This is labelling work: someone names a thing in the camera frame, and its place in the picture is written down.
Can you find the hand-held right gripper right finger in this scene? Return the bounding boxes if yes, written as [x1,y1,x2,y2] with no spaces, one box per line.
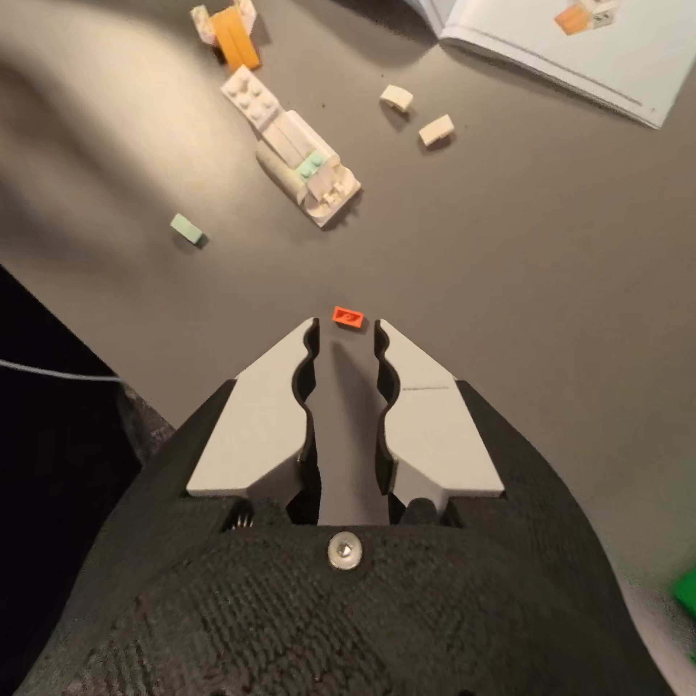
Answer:
[373,319,506,499]

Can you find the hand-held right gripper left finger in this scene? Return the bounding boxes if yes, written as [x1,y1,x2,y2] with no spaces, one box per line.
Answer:
[186,318,322,499]

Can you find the orange and white lego assembly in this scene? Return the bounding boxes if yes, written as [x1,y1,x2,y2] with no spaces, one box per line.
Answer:
[190,0,262,74]

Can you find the mint green lego brick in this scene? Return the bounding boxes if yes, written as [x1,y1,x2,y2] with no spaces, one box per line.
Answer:
[169,213,208,248]

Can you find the cream curved lego brick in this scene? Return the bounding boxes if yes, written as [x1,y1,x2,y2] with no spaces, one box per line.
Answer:
[418,114,455,148]
[379,84,414,115]

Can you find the empty green plastic bin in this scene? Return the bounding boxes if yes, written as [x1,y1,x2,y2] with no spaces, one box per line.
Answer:
[673,568,696,621]

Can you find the open instruction booklet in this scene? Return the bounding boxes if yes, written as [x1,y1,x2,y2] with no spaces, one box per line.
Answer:
[405,0,691,129]

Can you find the white cable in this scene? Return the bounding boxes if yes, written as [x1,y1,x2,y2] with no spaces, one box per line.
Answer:
[0,360,120,382]

